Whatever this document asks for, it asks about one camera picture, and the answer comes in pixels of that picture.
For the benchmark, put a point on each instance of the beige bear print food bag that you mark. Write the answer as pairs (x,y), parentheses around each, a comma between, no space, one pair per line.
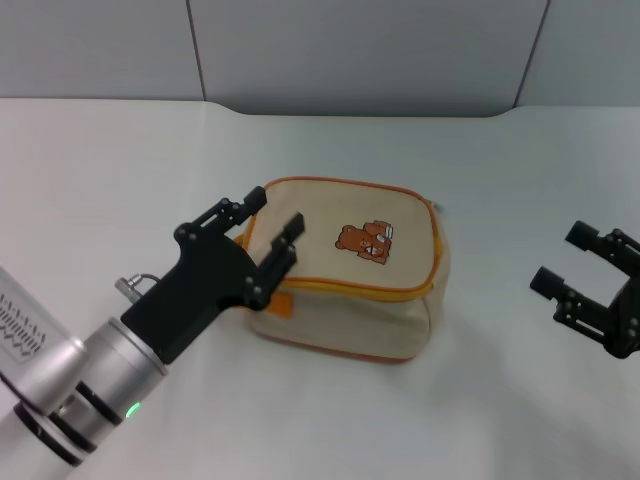
(350,280)

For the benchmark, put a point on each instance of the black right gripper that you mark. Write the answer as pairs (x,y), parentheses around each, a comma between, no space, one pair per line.
(627,320)

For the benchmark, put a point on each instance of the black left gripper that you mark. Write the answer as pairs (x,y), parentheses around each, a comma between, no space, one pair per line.
(205,285)

